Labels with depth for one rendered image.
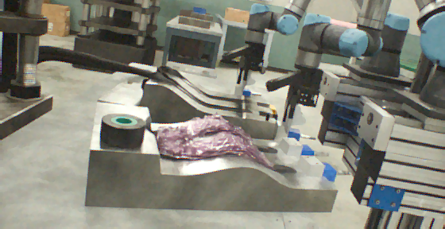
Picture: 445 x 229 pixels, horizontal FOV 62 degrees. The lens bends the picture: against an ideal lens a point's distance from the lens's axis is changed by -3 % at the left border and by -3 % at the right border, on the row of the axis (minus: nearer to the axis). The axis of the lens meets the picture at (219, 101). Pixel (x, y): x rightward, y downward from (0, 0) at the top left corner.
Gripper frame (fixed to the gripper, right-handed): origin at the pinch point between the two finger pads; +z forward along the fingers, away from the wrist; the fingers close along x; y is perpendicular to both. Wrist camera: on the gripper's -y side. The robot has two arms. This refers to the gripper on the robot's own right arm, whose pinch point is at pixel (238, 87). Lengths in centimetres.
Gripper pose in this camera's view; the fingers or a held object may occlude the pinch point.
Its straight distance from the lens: 161.2
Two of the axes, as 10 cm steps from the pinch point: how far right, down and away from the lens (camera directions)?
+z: -1.9, 9.5, 2.5
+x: -2.3, -2.9, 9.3
